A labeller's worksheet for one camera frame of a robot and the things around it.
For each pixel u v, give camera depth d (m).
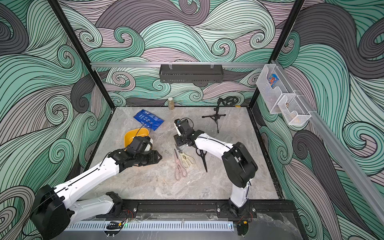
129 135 0.98
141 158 0.67
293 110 0.64
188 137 0.68
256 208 0.73
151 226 0.70
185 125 0.70
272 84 0.85
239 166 0.47
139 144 0.62
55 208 0.38
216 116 1.06
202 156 0.92
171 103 1.14
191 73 1.06
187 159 0.90
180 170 0.86
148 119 1.08
